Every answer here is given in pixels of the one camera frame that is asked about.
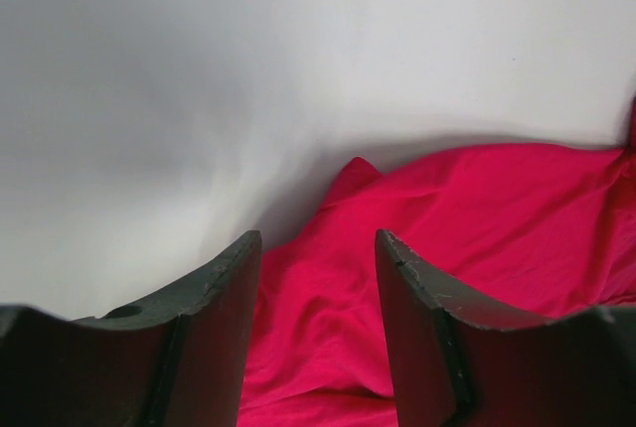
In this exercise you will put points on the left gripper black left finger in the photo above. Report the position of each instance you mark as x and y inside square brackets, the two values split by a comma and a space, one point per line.
[175, 357]

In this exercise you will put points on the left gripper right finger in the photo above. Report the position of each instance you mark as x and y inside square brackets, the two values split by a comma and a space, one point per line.
[459, 357]

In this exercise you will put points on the red t shirt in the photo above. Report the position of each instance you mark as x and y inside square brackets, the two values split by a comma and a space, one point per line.
[541, 227]

